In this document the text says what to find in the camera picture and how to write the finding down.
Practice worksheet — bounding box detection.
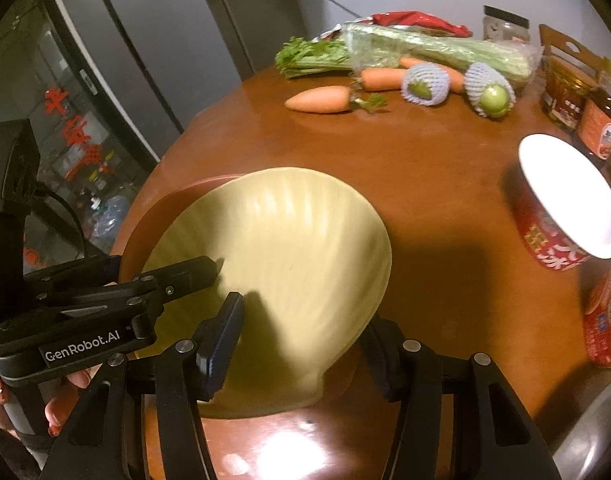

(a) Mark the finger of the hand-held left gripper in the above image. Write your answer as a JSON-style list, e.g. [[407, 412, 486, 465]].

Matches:
[[22, 254, 122, 293], [32, 256, 222, 333]]

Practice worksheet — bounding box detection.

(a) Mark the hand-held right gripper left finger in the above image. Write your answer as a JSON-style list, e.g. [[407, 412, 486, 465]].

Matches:
[[38, 291, 246, 480]]

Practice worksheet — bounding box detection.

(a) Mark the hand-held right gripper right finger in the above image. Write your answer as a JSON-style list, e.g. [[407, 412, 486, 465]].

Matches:
[[359, 317, 563, 480]]

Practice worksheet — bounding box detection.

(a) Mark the pink plate with ears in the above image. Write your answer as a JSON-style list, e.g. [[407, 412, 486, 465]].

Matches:
[[118, 174, 363, 408]]

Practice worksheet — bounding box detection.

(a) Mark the yellow shell-shaped plate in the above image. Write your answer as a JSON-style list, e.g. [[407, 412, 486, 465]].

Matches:
[[135, 166, 392, 420]]

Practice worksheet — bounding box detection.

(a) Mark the person's left hand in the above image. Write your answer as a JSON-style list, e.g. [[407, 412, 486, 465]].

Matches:
[[0, 367, 103, 439]]

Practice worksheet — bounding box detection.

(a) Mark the glass door with red decals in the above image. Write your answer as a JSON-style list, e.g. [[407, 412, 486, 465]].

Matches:
[[0, 0, 161, 261]]

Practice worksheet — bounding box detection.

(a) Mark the carrot with green top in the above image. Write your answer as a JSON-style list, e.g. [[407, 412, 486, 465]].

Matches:
[[284, 85, 389, 115]]

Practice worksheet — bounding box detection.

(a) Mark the grey refrigerator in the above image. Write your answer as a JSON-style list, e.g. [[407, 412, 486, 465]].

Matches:
[[45, 0, 258, 161]]

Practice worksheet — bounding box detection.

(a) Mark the orange carrot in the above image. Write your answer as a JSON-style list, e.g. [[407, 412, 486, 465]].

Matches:
[[399, 56, 466, 95], [359, 67, 409, 92]]

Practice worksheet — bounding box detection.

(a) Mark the green fruit in foam net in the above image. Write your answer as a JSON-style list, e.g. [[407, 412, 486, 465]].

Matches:
[[401, 62, 451, 107], [464, 62, 515, 120]]

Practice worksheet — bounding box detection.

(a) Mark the sauce bottle with orange label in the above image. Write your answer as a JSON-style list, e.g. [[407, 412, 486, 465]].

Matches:
[[575, 85, 611, 161]]

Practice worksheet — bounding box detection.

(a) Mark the dark sauce jar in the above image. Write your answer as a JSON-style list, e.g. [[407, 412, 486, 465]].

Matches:
[[540, 57, 599, 133]]

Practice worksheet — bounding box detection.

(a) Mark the celery bunch in plastic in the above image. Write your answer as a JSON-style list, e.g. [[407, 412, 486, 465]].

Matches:
[[274, 22, 541, 86]]

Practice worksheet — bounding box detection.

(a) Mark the red snack bag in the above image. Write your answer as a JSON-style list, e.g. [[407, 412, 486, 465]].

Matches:
[[368, 11, 472, 38]]

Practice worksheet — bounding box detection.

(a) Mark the glass jar with black lid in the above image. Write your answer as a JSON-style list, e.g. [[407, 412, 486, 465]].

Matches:
[[482, 5, 530, 43]]

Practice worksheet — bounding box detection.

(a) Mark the wooden chair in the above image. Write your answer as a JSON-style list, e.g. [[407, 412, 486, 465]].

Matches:
[[538, 22, 611, 91]]

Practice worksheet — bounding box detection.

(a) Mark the black cable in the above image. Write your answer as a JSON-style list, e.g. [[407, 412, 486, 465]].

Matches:
[[32, 182, 103, 258]]

